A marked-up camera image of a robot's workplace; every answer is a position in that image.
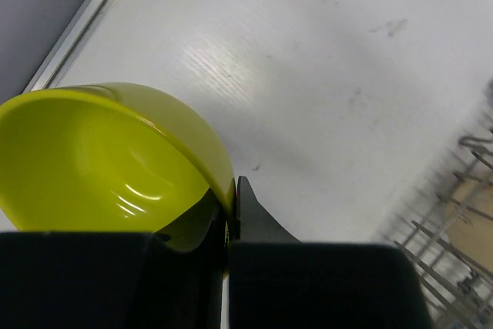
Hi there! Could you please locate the grey wire dish rack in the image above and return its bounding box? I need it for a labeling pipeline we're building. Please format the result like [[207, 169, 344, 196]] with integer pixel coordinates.
[[381, 84, 492, 328]]

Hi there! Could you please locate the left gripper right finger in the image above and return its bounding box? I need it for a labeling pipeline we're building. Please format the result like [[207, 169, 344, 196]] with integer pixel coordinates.
[[228, 176, 433, 328]]

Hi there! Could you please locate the tan ceramic bowl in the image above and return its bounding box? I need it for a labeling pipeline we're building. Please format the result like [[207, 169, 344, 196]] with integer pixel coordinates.
[[446, 185, 492, 271]]

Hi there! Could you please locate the lime green plastic bowl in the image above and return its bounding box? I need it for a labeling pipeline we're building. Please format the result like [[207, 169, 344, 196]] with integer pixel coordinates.
[[0, 82, 236, 280]]

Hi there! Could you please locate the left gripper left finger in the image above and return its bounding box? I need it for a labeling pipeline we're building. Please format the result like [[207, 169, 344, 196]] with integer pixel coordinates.
[[1, 207, 225, 328]]

